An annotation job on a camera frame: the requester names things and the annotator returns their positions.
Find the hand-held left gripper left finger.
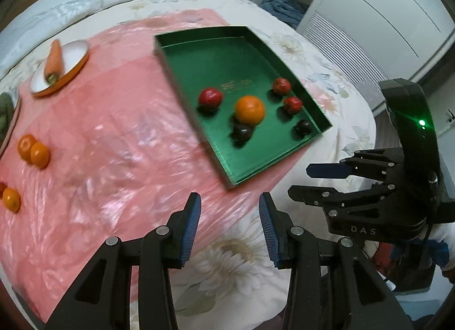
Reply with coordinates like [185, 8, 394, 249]
[44, 192, 202, 330]

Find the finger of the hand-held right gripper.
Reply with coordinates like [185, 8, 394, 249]
[288, 184, 395, 217]
[306, 148, 406, 183]

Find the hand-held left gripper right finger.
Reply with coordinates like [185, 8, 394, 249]
[259, 192, 415, 330]

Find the dark purple plum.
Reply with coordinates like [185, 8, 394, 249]
[294, 119, 314, 139]
[230, 124, 255, 146]

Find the red apple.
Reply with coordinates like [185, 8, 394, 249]
[283, 97, 303, 115]
[272, 78, 292, 96]
[198, 87, 223, 108]

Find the large orange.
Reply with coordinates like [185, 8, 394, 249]
[235, 95, 266, 126]

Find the green box tray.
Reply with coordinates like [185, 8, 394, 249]
[154, 26, 333, 190]

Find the floral bedsheet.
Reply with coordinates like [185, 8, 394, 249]
[0, 0, 377, 330]

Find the pink plastic sheet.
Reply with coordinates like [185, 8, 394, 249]
[0, 8, 295, 323]

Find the white vented cabinet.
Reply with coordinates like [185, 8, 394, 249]
[297, 0, 455, 117]

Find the blue towel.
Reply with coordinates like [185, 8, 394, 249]
[261, 0, 309, 28]

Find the white oval plate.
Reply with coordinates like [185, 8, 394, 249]
[0, 94, 22, 157]

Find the orange rimmed white plate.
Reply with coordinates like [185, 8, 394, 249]
[29, 40, 90, 98]

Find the carrot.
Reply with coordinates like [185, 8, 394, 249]
[44, 39, 64, 85]

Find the green leafy vegetable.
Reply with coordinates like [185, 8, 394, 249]
[0, 93, 15, 133]

